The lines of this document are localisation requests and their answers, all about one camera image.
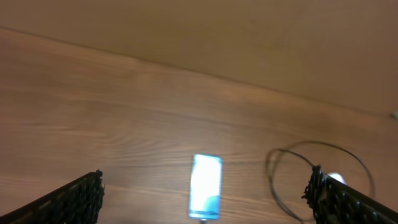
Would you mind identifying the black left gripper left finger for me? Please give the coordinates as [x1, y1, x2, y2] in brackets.
[1, 170, 104, 224]

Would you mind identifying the black USB charging cable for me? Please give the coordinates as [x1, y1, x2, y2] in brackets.
[198, 140, 376, 224]

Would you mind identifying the blue Galaxy smartphone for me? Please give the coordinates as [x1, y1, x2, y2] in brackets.
[188, 154, 223, 224]

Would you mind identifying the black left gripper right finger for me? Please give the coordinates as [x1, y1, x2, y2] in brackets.
[302, 166, 397, 224]

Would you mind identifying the white charger adapter plug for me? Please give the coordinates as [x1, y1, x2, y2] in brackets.
[328, 172, 346, 184]

